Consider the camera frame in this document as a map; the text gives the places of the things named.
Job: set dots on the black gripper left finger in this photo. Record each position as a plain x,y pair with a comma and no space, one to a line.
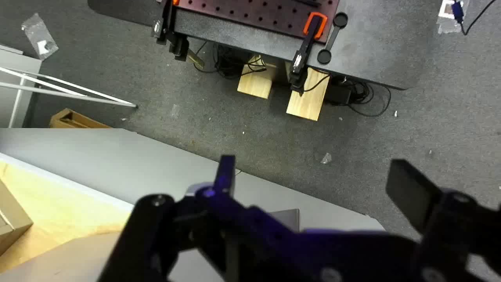
157,228

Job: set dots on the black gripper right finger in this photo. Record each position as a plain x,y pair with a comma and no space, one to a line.
412,192

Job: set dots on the grey filing cabinet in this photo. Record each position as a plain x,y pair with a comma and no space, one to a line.
157,161

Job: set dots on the open wood-lined cabinet drawer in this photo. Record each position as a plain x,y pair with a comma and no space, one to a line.
63,208

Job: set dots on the light grey cabinet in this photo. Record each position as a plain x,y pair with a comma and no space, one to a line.
12,78

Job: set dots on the small white paper scrap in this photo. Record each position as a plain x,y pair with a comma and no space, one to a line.
326,158

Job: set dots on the brown wooden crate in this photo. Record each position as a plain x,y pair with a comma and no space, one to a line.
75,119

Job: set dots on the large light wooden block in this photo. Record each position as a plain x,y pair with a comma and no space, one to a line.
308,102

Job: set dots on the brown cardboard box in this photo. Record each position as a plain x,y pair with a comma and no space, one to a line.
9,219

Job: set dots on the black table top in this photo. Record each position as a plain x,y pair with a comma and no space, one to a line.
376,40

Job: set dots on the small light wooden block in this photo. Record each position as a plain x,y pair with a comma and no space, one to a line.
257,80

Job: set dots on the orange and black bar clamp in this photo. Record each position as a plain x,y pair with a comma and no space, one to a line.
307,47

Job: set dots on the white plug with blue connector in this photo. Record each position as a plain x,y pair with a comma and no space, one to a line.
451,12

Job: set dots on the clear plastic bag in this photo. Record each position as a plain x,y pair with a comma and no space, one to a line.
41,34

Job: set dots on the dark red perforated breadboard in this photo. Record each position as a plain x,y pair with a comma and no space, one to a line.
250,9

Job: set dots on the white metal rack frame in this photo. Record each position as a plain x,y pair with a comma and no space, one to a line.
63,89

